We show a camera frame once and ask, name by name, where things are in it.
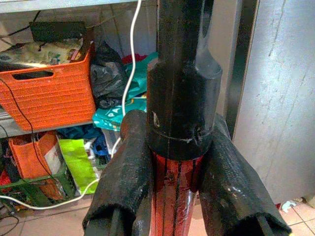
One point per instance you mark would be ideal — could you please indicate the red cloth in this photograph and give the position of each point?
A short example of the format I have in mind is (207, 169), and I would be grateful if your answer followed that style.
(140, 58)

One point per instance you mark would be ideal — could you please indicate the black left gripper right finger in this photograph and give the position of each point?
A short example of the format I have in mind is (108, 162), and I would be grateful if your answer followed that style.
(233, 186)

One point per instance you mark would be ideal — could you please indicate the orange plastic basket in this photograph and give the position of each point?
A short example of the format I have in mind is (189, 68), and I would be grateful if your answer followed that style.
(49, 98)

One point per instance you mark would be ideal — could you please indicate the orange cardboard box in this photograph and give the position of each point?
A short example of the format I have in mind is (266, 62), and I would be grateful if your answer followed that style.
(27, 157)

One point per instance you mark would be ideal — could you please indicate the black plastic bag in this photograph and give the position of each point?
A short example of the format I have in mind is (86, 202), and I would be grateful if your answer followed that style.
(108, 78)

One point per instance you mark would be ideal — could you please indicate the teal printed plastic bag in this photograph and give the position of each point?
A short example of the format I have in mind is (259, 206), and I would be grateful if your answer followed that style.
(110, 119)

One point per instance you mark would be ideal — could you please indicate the patterned printed bag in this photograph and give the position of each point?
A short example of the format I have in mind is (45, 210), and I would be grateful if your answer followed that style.
(37, 54)

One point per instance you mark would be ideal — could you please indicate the lime green bag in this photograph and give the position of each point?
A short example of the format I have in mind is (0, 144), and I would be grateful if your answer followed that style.
(76, 162)

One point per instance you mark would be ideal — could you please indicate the black power adapter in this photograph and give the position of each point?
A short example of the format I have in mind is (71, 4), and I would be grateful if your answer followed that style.
(56, 30)

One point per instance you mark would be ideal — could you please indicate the green plastic crate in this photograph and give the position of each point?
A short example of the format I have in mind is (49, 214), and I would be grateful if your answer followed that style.
(14, 184)

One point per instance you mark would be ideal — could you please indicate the grey metal shelf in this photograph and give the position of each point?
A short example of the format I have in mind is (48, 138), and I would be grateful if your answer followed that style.
(37, 6)

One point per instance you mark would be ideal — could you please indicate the white paper scrap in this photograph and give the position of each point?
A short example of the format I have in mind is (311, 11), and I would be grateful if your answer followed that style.
(288, 205)

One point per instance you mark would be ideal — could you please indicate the blue plastic bag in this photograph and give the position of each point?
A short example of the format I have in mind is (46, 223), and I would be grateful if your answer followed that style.
(81, 132)

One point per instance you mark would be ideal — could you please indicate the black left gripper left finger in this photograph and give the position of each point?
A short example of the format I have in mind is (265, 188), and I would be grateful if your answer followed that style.
(123, 177)

